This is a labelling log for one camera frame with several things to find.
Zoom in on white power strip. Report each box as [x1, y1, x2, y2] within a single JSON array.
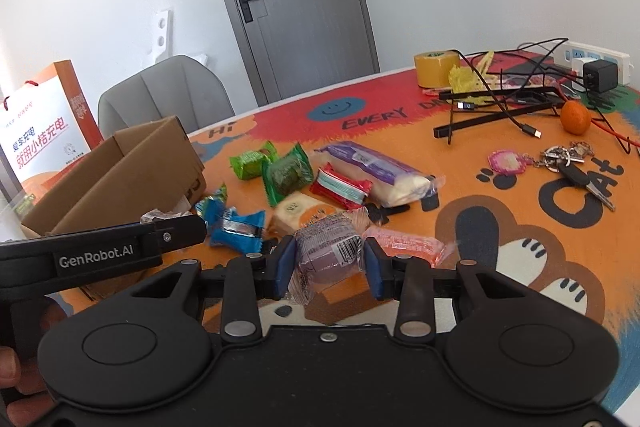
[[562, 39, 635, 85]]

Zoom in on clear plastic container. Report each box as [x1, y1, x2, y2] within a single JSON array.
[[0, 189, 44, 222]]

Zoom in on orange and white paper bag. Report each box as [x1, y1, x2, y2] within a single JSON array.
[[0, 59, 105, 208]]

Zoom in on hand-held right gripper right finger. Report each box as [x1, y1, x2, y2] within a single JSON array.
[[364, 237, 546, 343]]

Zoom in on dark green snack packet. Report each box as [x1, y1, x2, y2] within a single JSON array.
[[261, 143, 315, 208]]

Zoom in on red snack packet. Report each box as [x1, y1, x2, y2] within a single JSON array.
[[309, 162, 374, 210]]

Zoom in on black usb cable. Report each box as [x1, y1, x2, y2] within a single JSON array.
[[457, 38, 571, 140]]

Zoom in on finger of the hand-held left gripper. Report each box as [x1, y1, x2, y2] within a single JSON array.
[[154, 214, 208, 254]]

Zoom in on black door handle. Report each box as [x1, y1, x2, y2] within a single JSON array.
[[236, 0, 263, 24]]

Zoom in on long purple snack packet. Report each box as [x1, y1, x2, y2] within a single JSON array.
[[314, 141, 446, 210]]

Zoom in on dark flat case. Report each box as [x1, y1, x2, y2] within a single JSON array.
[[500, 49, 576, 88]]

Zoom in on orange tangerine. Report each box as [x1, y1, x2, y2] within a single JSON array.
[[560, 101, 594, 136]]

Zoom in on white perforated wall bracket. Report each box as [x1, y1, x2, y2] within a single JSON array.
[[152, 9, 174, 62]]

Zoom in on pink keychain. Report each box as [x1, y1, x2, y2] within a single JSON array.
[[489, 149, 532, 178]]

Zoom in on black folding stand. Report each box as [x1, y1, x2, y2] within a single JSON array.
[[433, 87, 566, 140]]

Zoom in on blue snack packet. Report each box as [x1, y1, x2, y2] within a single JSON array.
[[209, 208, 267, 256], [194, 182, 229, 228]]

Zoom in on white crumpled wrapper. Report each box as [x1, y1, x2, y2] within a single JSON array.
[[140, 202, 193, 224]]

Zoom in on yellow tape roll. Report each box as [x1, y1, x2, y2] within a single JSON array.
[[414, 51, 461, 88]]

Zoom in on cardboard box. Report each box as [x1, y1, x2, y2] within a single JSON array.
[[20, 116, 207, 239]]

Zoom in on pink snack packet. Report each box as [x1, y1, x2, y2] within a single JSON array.
[[362, 227, 458, 268]]

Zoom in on light green snack packet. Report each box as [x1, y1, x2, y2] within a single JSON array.
[[229, 141, 279, 182]]

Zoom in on round purple snack packet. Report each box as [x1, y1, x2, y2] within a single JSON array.
[[286, 207, 371, 308]]

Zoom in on cream yellow snack packet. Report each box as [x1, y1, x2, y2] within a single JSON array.
[[270, 191, 337, 236]]

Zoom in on black charger adapter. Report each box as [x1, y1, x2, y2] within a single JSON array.
[[582, 59, 619, 94]]

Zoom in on grey door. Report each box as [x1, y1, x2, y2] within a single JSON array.
[[200, 0, 380, 106]]

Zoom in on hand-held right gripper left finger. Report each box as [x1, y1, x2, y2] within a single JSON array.
[[117, 234, 298, 344]]

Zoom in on thin red wire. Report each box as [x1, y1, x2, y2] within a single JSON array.
[[560, 89, 635, 154]]

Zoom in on bunch of keys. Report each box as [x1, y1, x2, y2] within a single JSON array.
[[532, 142, 617, 212]]

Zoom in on grey upholstered chair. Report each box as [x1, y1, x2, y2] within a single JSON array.
[[97, 55, 236, 140]]

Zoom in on person's left hand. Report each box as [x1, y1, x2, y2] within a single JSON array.
[[0, 346, 58, 427]]

